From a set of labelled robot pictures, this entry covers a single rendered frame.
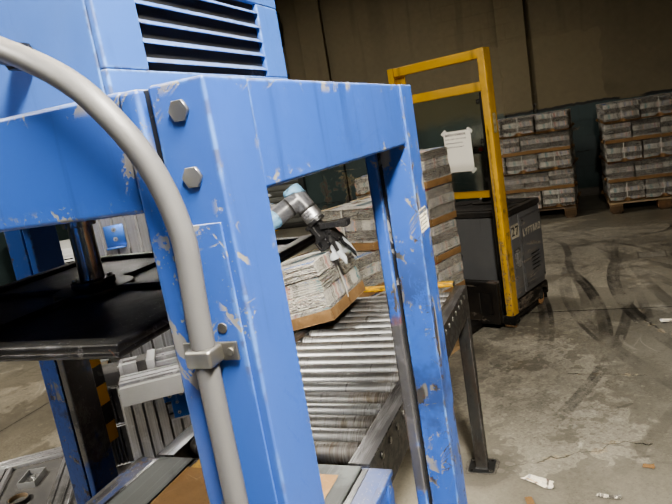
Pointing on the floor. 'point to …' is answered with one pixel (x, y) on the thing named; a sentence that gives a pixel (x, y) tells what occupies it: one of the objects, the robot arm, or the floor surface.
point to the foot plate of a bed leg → (482, 468)
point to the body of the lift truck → (534, 274)
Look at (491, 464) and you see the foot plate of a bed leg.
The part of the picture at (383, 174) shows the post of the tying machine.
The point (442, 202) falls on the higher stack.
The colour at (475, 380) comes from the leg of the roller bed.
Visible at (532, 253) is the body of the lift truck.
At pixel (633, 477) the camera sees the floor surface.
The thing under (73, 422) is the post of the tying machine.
